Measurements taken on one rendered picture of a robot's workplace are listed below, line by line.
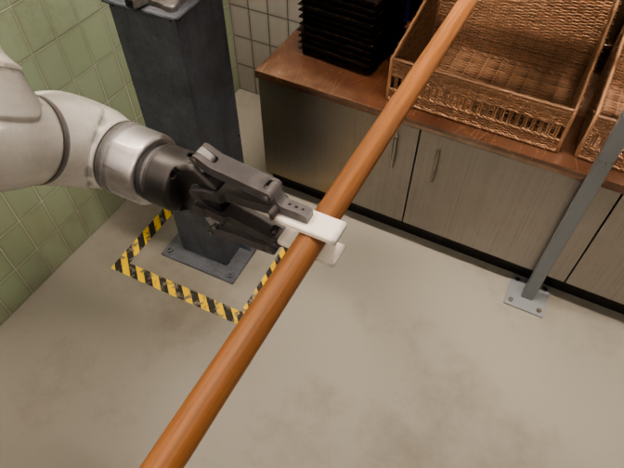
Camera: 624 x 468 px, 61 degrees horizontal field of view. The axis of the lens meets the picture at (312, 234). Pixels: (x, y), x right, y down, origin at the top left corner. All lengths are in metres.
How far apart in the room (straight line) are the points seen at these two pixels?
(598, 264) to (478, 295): 0.41
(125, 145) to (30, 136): 0.10
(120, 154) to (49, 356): 1.45
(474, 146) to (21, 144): 1.36
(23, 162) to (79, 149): 0.07
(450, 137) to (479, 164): 0.13
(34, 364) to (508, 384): 1.55
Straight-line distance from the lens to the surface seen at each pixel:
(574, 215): 1.74
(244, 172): 0.56
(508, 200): 1.83
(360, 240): 2.10
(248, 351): 0.49
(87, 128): 0.66
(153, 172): 0.62
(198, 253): 2.09
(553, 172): 1.72
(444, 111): 1.74
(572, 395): 1.96
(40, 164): 0.62
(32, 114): 0.61
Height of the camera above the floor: 1.64
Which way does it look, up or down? 51 degrees down
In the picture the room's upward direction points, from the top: straight up
